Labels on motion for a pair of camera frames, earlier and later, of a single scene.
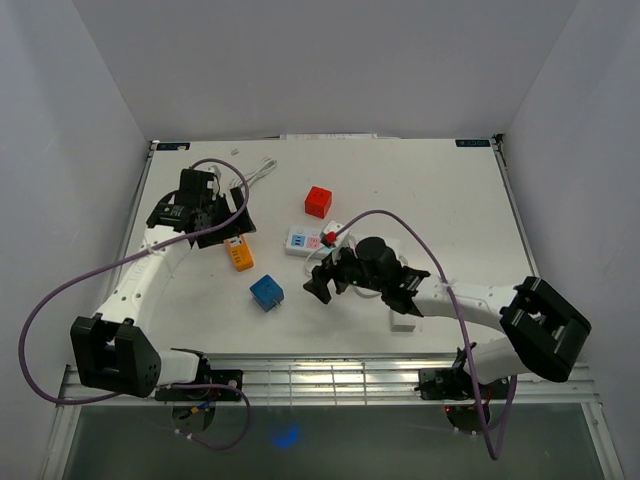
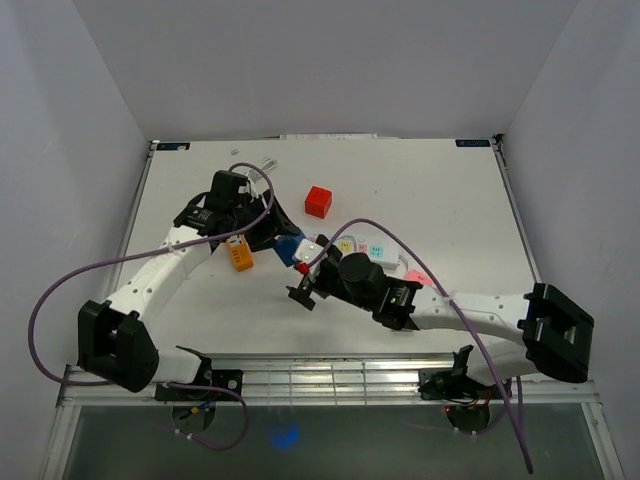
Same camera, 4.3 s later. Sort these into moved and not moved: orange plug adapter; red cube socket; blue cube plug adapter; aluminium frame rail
Moved: blue cube plug adapter
Not moved: aluminium frame rail; orange plug adapter; red cube socket
